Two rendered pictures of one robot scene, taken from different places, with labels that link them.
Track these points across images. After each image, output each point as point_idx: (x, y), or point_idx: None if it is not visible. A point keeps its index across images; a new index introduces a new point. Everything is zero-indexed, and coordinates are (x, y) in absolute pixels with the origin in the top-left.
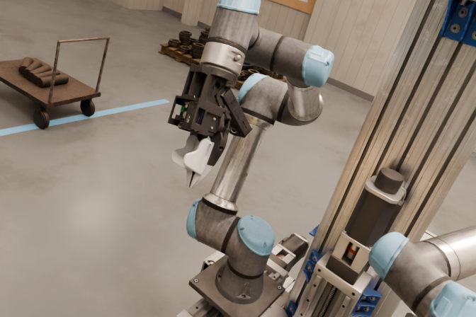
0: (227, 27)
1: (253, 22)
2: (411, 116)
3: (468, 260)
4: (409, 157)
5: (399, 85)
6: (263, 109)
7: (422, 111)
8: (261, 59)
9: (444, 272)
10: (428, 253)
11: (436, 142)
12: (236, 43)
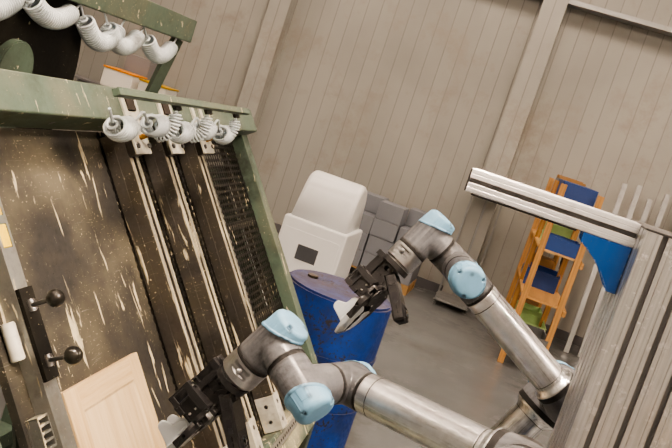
0: (409, 230)
1: (431, 233)
2: (577, 381)
3: (380, 391)
4: (560, 433)
5: (586, 347)
6: (531, 389)
7: (581, 373)
8: (443, 271)
9: (352, 380)
10: (357, 367)
11: (572, 409)
12: (406, 241)
